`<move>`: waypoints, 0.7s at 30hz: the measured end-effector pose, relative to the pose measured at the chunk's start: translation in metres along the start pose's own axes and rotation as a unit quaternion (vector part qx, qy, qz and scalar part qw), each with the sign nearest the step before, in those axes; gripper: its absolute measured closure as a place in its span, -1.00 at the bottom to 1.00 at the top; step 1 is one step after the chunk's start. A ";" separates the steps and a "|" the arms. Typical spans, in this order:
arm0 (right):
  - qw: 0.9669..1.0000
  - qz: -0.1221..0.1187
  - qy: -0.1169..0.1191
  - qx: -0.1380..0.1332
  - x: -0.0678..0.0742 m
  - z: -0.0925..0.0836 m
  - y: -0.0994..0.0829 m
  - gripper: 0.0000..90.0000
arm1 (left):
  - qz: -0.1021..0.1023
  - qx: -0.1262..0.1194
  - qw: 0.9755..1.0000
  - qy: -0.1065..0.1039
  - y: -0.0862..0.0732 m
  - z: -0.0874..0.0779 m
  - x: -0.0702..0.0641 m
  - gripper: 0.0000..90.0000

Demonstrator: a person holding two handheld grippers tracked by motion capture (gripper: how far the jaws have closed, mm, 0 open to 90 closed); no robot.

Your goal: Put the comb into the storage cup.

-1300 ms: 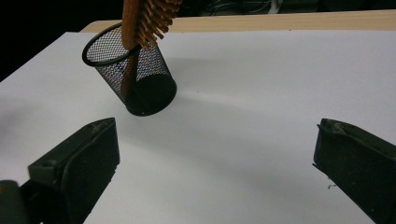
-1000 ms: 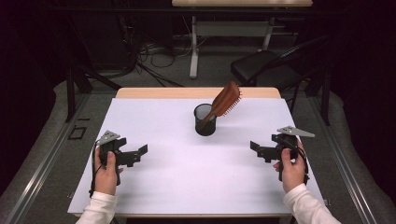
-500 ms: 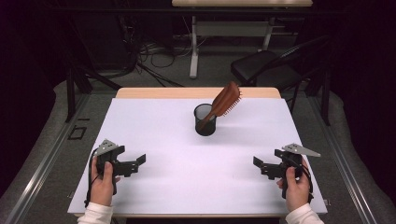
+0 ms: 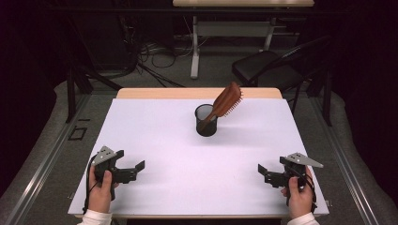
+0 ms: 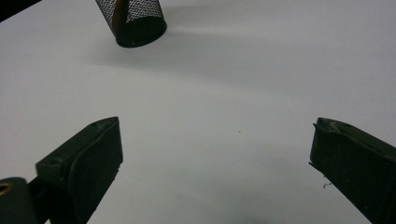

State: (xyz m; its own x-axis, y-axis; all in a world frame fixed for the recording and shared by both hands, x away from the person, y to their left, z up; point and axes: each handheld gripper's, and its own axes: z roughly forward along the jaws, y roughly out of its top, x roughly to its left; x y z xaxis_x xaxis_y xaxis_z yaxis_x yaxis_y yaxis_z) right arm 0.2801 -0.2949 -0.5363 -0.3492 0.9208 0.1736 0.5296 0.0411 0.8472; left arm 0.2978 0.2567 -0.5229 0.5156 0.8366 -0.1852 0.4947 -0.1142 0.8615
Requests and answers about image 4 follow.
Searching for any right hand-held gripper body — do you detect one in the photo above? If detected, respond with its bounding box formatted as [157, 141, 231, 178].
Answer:
[264, 152, 325, 207]

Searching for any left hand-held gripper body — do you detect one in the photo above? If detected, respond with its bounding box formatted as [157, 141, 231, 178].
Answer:
[91, 145, 139, 202]

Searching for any black mesh pen holder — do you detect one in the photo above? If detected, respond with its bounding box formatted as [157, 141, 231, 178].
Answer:
[194, 103, 219, 138]

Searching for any wooden hairbrush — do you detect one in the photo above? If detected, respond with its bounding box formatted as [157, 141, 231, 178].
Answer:
[198, 81, 244, 132]

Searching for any person's left hand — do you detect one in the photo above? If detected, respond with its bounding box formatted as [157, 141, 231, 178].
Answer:
[88, 165, 120, 214]

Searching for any person's right hand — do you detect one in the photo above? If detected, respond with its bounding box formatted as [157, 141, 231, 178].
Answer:
[280, 167, 314, 219]

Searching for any white table sheet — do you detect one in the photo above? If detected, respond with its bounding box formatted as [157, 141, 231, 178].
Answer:
[68, 97, 330, 217]

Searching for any black metal stand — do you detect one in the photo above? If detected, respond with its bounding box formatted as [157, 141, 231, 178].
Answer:
[306, 62, 333, 128]
[64, 18, 124, 124]

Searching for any black folding chair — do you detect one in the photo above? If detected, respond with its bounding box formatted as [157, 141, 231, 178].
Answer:
[231, 35, 332, 114]

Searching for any white-legged desk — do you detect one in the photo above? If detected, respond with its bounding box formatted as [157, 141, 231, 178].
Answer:
[172, 0, 315, 80]

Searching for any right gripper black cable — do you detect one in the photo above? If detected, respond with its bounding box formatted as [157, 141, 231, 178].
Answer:
[294, 168, 318, 214]

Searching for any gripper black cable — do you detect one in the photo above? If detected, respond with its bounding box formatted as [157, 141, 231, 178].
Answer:
[82, 154, 99, 216]
[294, 168, 318, 214]

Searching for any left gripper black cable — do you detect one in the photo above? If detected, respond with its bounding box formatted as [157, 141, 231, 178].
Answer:
[82, 154, 99, 216]

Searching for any metal floor rail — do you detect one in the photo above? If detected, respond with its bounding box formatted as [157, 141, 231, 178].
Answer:
[6, 93, 92, 225]
[308, 93, 381, 225]

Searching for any bundle of floor cables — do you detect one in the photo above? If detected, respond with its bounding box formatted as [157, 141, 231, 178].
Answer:
[118, 15, 186, 89]

